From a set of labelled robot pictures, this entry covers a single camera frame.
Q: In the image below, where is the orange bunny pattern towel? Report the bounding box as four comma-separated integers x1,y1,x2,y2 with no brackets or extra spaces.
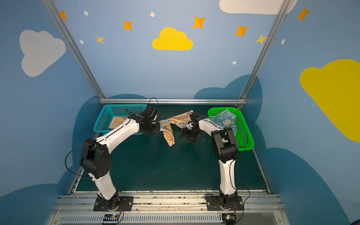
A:
109,116,128,130

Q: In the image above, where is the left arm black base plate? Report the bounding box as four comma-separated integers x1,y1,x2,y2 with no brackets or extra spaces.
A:
93,195,134,212

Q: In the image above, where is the right aluminium frame post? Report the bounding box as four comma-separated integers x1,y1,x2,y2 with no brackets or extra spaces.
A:
236,0,292,109

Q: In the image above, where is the left aluminium frame post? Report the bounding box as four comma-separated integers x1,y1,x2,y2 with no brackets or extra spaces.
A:
42,0,106,105

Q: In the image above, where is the horizontal aluminium frame rail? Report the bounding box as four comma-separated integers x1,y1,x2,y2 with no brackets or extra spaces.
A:
99,98,246,105

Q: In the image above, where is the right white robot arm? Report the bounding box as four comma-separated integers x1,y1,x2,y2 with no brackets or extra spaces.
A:
180,112,239,207

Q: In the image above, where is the right small circuit board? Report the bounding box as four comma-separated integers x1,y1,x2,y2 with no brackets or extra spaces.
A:
221,214,237,225

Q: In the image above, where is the aluminium frame post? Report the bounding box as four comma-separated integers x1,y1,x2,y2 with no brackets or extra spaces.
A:
42,0,106,105
236,0,292,109

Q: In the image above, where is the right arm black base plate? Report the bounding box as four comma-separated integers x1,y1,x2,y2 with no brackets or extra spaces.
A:
204,195,244,211

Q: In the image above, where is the teal plastic basket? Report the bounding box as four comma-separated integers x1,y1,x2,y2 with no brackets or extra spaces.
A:
93,104,146,135

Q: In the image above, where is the left small circuit board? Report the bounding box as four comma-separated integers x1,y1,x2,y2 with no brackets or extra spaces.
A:
102,214,120,225

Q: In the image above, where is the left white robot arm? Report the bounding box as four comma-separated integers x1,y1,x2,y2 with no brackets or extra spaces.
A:
80,105,160,211

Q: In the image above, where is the green plastic basket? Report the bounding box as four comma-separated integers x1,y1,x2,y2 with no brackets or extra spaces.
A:
208,107,255,152

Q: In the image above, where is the teal pattern towel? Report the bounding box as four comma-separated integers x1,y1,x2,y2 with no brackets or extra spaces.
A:
211,109,237,136

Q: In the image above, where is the small circuit board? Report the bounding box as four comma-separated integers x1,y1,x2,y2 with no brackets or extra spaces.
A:
102,214,120,225
221,214,237,225

